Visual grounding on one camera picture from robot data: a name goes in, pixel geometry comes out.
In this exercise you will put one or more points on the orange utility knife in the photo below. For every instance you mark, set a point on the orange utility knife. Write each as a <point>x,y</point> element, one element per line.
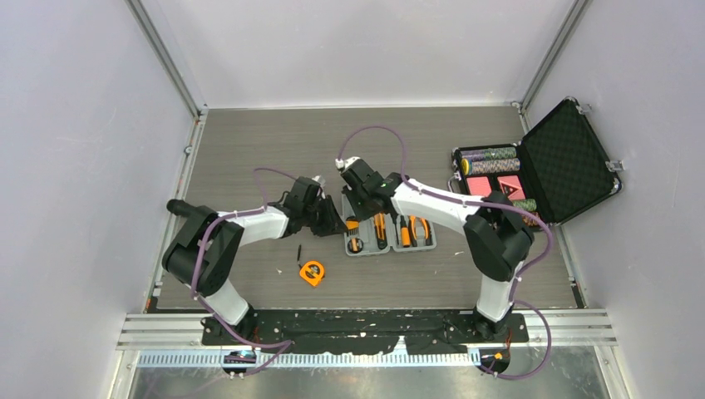
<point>380,230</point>

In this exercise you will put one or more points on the black aluminium poker chip case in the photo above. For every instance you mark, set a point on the black aluminium poker chip case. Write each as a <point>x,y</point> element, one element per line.
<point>562,166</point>

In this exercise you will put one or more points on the red playing card deck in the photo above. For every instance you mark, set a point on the red playing card deck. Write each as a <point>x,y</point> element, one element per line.
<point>479,185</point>

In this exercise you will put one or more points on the orange tape measure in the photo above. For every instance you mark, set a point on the orange tape measure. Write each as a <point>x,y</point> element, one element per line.
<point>312,272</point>

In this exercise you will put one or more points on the grey plastic tool case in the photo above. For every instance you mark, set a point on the grey plastic tool case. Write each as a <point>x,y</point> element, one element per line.
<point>368,236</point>

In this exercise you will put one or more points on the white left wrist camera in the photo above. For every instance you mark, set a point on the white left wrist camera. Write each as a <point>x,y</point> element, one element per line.
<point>320,180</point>

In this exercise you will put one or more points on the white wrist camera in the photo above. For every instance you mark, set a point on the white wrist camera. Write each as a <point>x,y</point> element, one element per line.
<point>343,164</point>
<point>320,180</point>

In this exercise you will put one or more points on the orange black pliers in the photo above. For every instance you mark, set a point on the orange black pliers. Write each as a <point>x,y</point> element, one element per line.
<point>420,231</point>

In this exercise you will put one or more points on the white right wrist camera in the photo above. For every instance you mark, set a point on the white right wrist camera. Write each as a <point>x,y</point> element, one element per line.
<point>343,164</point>

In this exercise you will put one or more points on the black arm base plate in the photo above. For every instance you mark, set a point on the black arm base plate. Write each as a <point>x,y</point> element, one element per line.
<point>375,331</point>

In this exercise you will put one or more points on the black orange-tipped tool handle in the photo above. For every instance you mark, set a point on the black orange-tipped tool handle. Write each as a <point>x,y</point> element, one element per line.
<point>181,208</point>

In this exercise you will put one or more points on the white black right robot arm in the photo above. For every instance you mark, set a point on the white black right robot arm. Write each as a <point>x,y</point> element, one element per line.
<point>496,234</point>

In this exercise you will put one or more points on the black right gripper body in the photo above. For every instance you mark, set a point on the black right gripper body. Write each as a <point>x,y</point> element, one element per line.
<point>358,203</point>

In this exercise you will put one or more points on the small orange screwdriver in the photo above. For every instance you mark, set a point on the small orange screwdriver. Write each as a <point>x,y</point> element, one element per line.
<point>402,231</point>

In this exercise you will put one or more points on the red card deck with triangle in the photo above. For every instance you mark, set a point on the red card deck with triangle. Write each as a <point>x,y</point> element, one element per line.
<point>511,187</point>

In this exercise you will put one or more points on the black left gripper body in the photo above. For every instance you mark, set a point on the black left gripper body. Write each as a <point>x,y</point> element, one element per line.
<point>307,212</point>

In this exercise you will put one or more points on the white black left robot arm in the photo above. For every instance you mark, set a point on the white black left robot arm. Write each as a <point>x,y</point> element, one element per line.
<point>202,253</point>

